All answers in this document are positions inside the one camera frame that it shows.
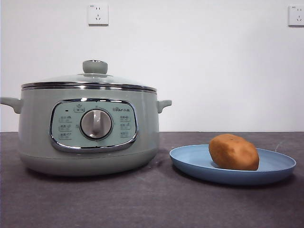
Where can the glass lid with green knob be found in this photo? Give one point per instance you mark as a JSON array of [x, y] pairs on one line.
[[95, 67]]

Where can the brown potato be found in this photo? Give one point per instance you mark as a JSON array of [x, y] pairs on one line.
[[234, 152]]

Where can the blue round plate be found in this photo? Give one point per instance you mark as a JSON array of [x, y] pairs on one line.
[[190, 159]]

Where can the pale green electric steamer pot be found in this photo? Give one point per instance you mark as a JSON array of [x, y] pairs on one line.
[[35, 130]]

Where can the white wall socket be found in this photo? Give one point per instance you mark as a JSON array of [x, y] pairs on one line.
[[297, 16], [98, 14]]

